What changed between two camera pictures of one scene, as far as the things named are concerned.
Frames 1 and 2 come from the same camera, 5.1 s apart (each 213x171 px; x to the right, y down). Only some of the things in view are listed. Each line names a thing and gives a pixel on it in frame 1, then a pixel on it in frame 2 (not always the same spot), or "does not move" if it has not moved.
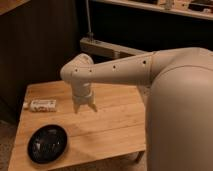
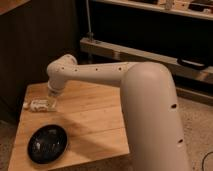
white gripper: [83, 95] to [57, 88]
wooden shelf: [202, 9] does not move
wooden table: [118, 127] does not move
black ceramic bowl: [47, 144] does not move
